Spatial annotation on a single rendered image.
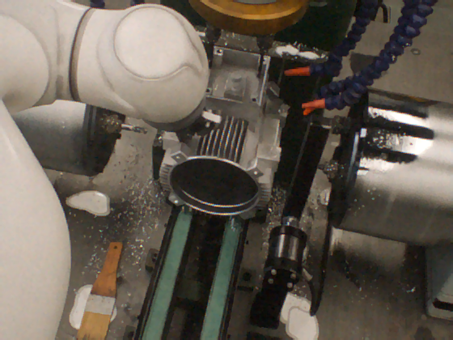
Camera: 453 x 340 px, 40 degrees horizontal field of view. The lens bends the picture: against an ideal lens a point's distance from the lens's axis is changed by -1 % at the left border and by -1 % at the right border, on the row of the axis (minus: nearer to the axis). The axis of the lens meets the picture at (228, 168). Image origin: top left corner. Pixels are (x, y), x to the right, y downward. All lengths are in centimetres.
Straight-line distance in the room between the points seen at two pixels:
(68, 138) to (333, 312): 58
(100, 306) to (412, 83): 94
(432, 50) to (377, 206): 83
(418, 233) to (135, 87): 60
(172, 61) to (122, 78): 5
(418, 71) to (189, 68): 114
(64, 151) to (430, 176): 58
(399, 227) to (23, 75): 65
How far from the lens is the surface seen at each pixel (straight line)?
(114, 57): 59
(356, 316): 121
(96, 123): 104
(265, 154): 102
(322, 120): 84
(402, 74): 165
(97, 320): 115
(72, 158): 104
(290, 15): 87
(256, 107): 99
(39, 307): 32
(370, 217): 101
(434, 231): 104
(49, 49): 64
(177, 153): 99
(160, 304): 104
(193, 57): 60
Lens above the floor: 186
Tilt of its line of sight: 52 degrees down
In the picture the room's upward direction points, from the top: 9 degrees clockwise
